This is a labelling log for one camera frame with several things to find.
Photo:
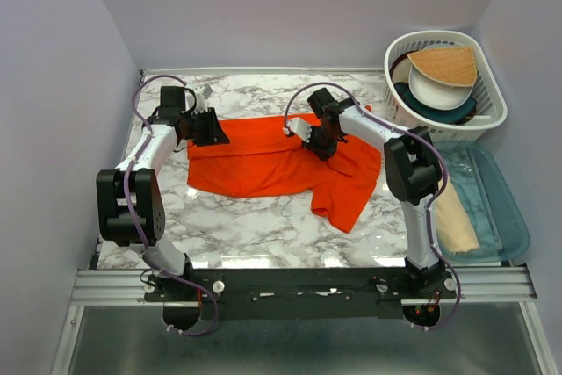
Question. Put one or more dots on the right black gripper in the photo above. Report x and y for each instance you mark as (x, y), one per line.
(324, 154)

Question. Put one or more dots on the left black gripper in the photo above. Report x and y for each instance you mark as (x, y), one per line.
(217, 135)

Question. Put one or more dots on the orange t shirt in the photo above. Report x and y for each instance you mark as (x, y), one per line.
(260, 161)

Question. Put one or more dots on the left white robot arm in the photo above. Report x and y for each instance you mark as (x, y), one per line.
(129, 201)

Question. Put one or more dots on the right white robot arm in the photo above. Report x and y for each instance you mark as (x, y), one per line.
(415, 172)

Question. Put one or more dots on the white plate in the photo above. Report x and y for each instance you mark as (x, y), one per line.
(436, 95)

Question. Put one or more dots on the teal bowl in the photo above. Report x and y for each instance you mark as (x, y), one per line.
(457, 116)

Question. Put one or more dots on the teal folded cloth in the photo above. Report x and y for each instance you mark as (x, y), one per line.
(474, 200)

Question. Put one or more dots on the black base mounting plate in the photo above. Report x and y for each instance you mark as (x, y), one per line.
(208, 297)

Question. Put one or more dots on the beige folded cloth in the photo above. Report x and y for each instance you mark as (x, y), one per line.
(454, 228)

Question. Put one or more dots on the white plastic basket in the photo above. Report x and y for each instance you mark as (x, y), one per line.
(491, 109)

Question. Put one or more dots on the teal plastic bin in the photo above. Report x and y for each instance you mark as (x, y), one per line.
(466, 157)

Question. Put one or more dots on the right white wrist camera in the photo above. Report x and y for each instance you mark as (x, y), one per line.
(299, 127)

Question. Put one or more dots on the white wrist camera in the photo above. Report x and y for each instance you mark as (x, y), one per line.
(201, 96)
(299, 127)

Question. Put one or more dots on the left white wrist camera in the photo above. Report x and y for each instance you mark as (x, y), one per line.
(201, 96)

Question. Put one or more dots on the aluminium rail frame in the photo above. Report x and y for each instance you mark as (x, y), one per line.
(480, 285)

